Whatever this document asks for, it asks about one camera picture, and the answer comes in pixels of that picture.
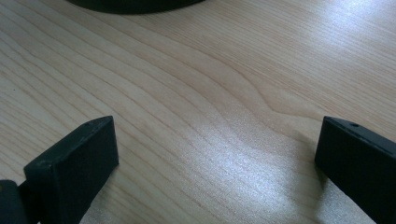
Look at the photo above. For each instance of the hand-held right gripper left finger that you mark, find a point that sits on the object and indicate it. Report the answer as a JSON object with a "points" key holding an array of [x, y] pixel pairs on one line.
{"points": [[71, 168]]}

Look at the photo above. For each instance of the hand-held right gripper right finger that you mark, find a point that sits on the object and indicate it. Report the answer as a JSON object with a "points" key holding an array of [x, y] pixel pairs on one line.
{"points": [[358, 165]]}

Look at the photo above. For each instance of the black trash bin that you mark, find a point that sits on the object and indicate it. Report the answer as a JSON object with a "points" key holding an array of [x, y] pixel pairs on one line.
{"points": [[134, 5]]}

